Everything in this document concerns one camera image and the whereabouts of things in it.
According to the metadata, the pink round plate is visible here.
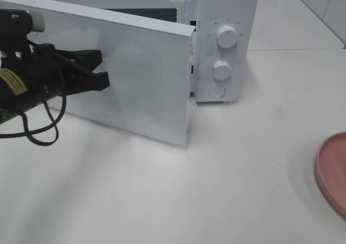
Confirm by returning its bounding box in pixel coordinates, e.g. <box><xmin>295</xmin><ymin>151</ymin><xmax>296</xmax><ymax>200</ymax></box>
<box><xmin>315</xmin><ymin>132</ymin><xmax>345</xmax><ymax>219</ymax></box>

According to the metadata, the white timer knob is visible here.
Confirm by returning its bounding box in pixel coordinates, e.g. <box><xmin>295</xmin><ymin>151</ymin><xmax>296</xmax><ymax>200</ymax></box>
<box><xmin>212</xmin><ymin>60</ymin><xmax>232</xmax><ymax>80</ymax></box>

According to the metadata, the white microwave oven body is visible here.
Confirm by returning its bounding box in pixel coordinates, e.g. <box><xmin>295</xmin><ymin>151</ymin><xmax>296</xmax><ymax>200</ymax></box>
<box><xmin>5</xmin><ymin>0</ymin><xmax>258</xmax><ymax>107</ymax></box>

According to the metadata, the upper white power knob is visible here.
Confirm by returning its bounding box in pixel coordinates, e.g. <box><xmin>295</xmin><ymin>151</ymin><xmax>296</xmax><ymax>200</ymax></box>
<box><xmin>216</xmin><ymin>24</ymin><xmax>238</xmax><ymax>49</ymax></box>

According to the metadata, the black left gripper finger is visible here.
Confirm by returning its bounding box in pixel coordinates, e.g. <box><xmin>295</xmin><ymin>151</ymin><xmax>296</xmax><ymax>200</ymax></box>
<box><xmin>56</xmin><ymin>50</ymin><xmax>103</xmax><ymax>72</ymax></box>
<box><xmin>67</xmin><ymin>72</ymin><xmax>110</xmax><ymax>94</ymax></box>

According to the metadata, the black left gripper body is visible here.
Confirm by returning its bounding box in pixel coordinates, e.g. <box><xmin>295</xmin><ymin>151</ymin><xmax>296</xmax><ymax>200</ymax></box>
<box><xmin>16</xmin><ymin>42</ymin><xmax>81</xmax><ymax>103</ymax></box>

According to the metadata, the round white door-release button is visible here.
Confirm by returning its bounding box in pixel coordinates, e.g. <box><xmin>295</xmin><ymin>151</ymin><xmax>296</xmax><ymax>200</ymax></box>
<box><xmin>209</xmin><ymin>85</ymin><xmax>225</xmax><ymax>98</ymax></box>

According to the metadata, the white microwave door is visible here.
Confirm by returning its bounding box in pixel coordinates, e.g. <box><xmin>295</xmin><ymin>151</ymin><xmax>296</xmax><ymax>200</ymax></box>
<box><xmin>1</xmin><ymin>0</ymin><xmax>193</xmax><ymax>146</ymax></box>

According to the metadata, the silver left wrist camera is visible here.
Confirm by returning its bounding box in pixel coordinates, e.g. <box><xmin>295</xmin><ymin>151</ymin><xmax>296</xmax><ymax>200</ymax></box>
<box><xmin>1</xmin><ymin>8</ymin><xmax>45</xmax><ymax>58</ymax></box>

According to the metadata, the black left camera cable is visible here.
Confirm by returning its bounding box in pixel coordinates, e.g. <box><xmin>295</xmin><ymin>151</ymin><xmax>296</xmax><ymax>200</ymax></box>
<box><xmin>0</xmin><ymin>39</ymin><xmax>94</xmax><ymax>147</ymax></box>

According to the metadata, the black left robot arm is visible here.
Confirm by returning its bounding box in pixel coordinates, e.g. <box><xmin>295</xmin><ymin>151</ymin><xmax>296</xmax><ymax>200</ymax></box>
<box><xmin>1</xmin><ymin>43</ymin><xmax>110</xmax><ymax>123</ymax></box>

